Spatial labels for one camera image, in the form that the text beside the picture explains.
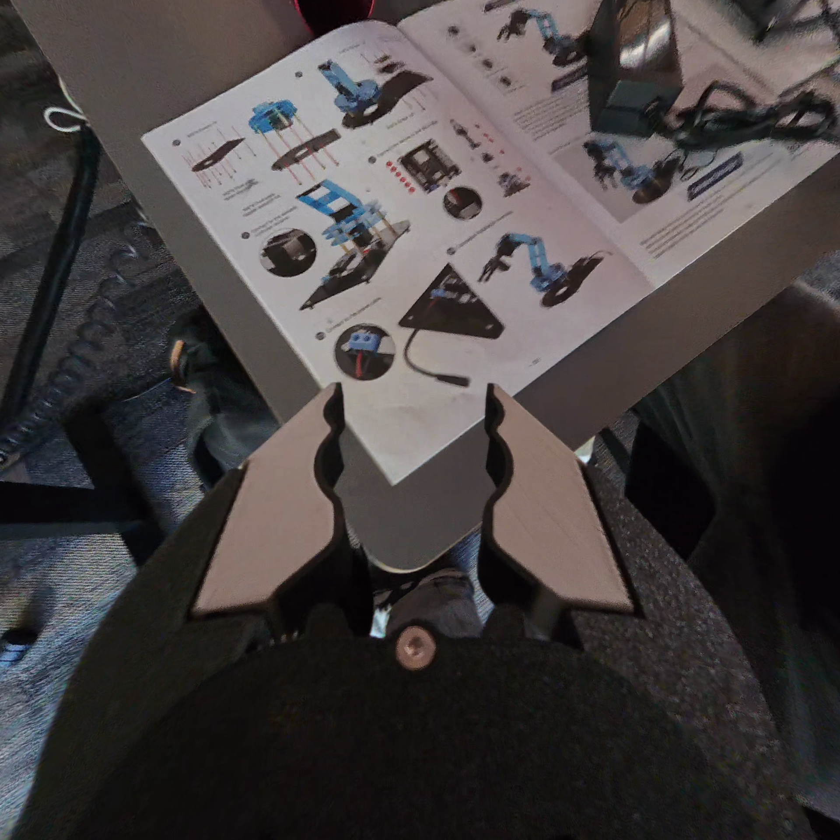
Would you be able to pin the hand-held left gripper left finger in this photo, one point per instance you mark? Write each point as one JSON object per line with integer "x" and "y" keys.
{"x": 275, "y": 525}

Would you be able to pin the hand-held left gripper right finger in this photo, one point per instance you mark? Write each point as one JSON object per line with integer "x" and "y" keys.
{"x": 558, "y": 531}

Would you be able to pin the grey desk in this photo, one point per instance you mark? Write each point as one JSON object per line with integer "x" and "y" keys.
{"x": 164, "y": 52}

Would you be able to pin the person's white shoe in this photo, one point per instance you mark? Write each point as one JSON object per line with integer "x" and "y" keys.
{"x": 426, "y": 597}

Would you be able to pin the printed instruction booklet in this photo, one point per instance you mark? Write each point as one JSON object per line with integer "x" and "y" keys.
{"x": 459, "y": 164}

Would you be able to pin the red cylinder bottle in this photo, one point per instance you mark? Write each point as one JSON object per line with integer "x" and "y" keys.
{"x": 334, "y": 13}

